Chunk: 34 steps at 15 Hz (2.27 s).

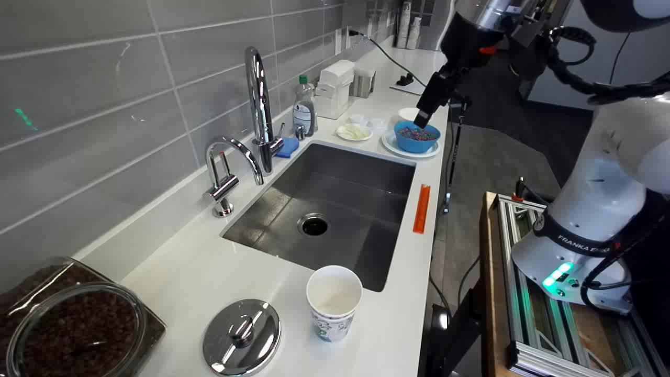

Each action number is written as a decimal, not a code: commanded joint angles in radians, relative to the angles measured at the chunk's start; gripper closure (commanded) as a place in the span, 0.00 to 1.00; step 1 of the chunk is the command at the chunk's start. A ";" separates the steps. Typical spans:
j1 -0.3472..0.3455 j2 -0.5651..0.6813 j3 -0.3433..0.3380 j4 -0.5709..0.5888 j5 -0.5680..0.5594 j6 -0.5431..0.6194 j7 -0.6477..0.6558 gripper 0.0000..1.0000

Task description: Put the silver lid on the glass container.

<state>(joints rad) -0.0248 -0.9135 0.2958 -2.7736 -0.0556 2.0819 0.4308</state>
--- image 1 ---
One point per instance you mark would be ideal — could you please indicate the small chrome faucet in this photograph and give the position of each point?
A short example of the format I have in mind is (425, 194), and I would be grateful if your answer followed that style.
(224, 177)

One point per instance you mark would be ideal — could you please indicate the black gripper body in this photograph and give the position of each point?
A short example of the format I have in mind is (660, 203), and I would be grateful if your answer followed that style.
(471, 38)

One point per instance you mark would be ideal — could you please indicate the white paper cup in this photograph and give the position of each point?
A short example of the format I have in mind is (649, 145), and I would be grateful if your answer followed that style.
(333, 295)

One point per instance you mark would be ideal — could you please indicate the white plate under bowl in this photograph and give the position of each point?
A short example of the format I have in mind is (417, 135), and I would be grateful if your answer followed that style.
(390, 144)

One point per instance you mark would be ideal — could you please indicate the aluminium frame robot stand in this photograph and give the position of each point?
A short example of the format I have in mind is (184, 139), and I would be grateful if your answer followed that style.
(529, 333)

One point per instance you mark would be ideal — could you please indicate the white paper towel box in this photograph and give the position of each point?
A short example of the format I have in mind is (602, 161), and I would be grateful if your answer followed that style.
(333, 88)

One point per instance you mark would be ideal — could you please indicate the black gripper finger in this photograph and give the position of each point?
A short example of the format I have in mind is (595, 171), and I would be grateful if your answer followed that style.
(436, 96)

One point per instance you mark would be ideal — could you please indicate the silver round lid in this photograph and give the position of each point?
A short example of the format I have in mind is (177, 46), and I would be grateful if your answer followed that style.
(241, 338)

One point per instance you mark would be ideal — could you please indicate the small white dish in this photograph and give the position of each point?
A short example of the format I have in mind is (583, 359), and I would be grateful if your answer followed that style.
(352, 132)

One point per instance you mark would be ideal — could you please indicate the clear soap bottle green cap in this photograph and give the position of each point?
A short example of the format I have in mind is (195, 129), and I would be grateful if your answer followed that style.
(304, 117)

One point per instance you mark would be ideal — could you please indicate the blue sponge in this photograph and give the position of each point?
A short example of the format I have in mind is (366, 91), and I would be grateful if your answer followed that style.
(288, 148)

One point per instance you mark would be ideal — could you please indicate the blue bowl of beads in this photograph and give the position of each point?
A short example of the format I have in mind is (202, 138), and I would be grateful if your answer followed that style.
(416, 139)

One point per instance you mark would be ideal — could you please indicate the orange strip on counter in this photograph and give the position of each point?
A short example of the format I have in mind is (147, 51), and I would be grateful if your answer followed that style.
(421, 211)

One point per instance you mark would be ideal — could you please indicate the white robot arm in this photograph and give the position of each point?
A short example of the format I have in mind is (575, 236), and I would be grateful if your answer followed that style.
(570, 250)

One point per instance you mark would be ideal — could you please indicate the tall chrome faucet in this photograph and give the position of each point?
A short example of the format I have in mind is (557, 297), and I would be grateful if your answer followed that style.
(260, 107)

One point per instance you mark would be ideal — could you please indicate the stainless steel sink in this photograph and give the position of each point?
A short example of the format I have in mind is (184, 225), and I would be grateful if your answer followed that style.
(332, 206)

